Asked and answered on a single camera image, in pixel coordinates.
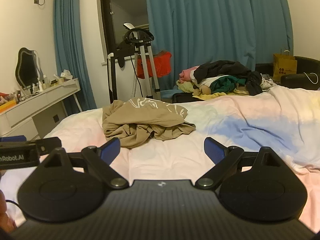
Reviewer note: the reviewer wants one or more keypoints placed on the pink garment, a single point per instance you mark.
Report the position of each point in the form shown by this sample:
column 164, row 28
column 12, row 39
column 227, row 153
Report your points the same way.
column 186, row 74

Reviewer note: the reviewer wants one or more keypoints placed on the black chair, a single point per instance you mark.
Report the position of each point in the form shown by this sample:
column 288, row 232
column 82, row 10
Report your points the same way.
column 308, row 65

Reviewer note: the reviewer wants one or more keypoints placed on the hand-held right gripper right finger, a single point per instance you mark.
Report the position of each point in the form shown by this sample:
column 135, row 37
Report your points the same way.
column 213, row 150

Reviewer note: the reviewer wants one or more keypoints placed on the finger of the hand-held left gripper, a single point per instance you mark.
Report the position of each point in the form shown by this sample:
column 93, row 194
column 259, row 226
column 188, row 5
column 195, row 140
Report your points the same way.
column 50, row 145
column 13, row 138

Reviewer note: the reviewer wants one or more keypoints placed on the wavy black mirror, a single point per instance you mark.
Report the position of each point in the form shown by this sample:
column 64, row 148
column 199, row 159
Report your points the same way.
column 26, row 70

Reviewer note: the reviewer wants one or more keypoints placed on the garment steamer stand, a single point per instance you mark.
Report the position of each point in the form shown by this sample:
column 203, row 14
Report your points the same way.
column 148, row 55

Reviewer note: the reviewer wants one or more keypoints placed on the black garment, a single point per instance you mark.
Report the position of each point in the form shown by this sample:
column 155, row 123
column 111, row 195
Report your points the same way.
column 225, row 68

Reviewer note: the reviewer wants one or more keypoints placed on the row of cosmetic bottles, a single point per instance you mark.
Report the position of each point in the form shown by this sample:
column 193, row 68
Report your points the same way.
column 41, row 85

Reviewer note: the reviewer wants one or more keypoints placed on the tissue box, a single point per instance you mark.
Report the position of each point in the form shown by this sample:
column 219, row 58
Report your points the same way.
column 64, row 75

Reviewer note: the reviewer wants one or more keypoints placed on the tan printed shirt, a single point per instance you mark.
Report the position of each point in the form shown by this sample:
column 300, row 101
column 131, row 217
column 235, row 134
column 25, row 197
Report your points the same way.
column 140, row 120

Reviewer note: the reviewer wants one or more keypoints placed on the narrow teal curtain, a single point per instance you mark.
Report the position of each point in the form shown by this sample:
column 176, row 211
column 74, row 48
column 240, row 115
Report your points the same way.
column 67, row 42

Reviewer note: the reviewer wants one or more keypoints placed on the yellow towel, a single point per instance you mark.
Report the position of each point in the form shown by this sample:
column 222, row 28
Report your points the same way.
column 185, row 87

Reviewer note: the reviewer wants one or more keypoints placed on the green garment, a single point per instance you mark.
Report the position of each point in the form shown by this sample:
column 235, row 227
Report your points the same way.
column 225, row 83

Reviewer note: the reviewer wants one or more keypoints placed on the pastel bed blanket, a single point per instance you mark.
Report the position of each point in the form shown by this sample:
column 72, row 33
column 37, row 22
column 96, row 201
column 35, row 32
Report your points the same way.
column 250, row 130

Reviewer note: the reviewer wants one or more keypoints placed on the red cloth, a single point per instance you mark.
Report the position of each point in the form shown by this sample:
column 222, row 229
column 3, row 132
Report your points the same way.
column 163, row 65

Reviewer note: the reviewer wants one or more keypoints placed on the white garment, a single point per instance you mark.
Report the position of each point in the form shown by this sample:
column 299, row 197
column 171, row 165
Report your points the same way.
column 207, row 82

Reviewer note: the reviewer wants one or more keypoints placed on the wide teal curtain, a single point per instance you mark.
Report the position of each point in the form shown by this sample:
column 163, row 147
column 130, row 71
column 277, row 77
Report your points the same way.
column 212, row 17

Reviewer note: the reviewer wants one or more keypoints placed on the dark window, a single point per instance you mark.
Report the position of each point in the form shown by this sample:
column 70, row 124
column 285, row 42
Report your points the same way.
column 125, row 5

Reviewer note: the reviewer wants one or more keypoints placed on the white vanity desk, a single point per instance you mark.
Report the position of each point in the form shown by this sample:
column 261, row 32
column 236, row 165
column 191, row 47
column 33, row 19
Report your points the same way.
column 50, row 92

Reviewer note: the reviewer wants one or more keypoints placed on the black suitcase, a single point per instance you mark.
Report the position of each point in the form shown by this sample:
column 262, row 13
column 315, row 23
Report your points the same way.
column 185, row 97

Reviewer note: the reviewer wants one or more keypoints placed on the blue cloth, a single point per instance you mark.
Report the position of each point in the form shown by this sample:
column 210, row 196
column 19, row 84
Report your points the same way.
column 167, row 94

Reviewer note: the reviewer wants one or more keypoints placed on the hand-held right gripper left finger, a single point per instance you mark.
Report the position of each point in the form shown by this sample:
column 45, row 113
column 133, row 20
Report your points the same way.
column 111, row 147

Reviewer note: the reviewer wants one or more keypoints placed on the yellow storage box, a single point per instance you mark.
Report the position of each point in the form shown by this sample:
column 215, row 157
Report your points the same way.
column 7, row 106

